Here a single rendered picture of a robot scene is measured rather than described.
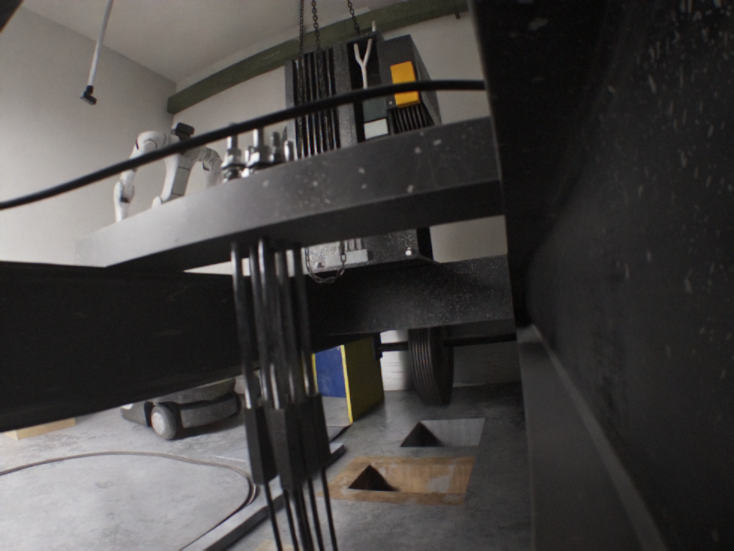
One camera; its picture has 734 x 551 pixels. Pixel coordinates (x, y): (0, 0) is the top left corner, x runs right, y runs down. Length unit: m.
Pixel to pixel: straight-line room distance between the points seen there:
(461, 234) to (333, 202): 2.05
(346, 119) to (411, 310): 0.73
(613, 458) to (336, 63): 1.57
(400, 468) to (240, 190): 1.09
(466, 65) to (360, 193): 2.48
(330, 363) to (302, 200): 2.06
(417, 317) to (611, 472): 1.06
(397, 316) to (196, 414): 1.09
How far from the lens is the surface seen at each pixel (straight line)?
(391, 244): 1.21
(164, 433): 1.98
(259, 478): 0.61
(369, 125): 1.49
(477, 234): 2.46
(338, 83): 1.60
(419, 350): 1.72
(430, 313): 1.27
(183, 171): 2.22
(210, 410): 1.98
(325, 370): 2.52
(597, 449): 0.32
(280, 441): 0.57
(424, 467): 1.37
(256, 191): 0.51
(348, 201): 0.45
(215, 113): 3.62
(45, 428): 2.49
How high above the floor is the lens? 0.55
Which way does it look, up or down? 4 degrees up
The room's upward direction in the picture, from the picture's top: 6 degrees counter-clockwise
